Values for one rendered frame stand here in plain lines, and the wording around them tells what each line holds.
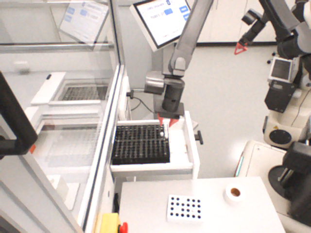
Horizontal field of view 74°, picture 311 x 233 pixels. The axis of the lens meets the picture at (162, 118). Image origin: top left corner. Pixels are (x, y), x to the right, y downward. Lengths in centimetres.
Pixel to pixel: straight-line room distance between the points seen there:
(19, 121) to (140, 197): 70
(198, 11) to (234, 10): 315
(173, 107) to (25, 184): 50
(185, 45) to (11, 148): 55
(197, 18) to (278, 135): 78
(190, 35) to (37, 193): 57
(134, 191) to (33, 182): 59
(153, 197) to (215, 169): 111
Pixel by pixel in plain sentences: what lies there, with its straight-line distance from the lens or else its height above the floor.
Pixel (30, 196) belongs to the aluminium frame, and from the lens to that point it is 33.
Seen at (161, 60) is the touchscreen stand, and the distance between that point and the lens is 170.
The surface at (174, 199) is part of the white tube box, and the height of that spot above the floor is 80.
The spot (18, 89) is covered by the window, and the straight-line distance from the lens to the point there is 34.
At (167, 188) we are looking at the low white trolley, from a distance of 88.
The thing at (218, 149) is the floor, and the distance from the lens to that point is 206.
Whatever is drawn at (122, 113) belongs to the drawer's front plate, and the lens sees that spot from 99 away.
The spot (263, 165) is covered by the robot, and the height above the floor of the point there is 28.
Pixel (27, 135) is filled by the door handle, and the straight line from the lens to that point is 23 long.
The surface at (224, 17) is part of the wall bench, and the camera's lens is 385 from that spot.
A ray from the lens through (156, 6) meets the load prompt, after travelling 159.
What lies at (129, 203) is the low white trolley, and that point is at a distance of 87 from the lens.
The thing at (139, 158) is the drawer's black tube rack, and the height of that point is 90.
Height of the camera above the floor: 153
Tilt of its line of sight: 42 degrees down
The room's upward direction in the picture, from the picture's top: straight up
